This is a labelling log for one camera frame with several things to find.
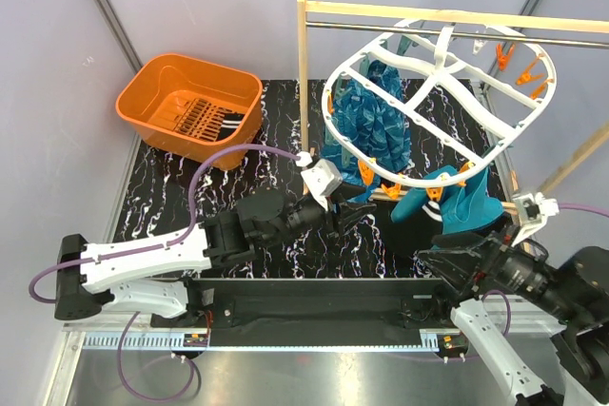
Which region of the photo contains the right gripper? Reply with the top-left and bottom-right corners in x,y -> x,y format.
419,207 -> 588,322

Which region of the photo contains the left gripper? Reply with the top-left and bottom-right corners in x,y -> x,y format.
263,183 -> 377,249

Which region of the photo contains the orange clothespin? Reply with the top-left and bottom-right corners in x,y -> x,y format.
425,187 -> 443,203
358,160 -> 377,186
381,184 -> 404,200

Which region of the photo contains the white round clip hanger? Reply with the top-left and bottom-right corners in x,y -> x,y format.
328,27 -> 546,185

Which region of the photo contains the orange plastic basket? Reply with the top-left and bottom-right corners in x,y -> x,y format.
115,53 -> 263,163

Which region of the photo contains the black white striped sock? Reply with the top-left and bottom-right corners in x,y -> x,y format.
422,201 -> 442,222

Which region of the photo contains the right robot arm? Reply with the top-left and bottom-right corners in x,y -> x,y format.
417,225 -> 608,405

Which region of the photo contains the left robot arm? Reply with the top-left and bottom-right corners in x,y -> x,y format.
54,188 -> 376,326

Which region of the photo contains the teal cloth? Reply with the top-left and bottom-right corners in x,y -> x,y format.
390,168 -> 504,234

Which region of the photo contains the blue patterned cloth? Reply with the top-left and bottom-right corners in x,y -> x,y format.
321,80 -> 411,203

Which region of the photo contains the wooden clothes rack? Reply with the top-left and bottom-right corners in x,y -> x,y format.
297,0 -> 608,188

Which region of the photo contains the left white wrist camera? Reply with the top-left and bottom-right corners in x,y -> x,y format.
296,151 -> 343,211

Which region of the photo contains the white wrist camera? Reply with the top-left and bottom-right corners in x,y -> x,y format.
296,151 -> 343,211
512,192 -> 560,246

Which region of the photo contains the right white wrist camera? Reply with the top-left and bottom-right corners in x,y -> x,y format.
512,192 -> 560,246

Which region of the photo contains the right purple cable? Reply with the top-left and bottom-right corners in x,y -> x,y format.
482,203 -> 609,336

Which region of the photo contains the purple cable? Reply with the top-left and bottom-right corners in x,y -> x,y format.
29,144 -> 313,400
482,203 -> 609,336

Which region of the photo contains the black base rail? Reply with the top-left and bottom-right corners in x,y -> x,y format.
134,279 -> 459,352

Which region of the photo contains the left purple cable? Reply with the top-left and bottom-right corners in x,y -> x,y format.
29,144 -> 313,400

